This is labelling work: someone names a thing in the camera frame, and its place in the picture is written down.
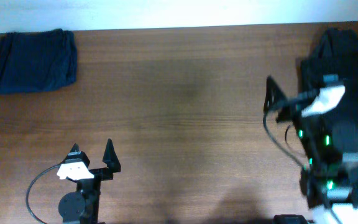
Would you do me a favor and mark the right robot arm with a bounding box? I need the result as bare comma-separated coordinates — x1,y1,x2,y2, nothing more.
264,73,358,223

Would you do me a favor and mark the folded navy blue garment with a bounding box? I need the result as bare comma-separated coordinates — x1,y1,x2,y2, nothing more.
0,29,78,95

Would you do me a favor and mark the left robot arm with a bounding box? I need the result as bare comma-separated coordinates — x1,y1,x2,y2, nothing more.
57,139,121,224

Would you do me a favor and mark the black printed t-shirt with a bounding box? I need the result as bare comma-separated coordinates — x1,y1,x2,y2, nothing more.
300,28,358,125

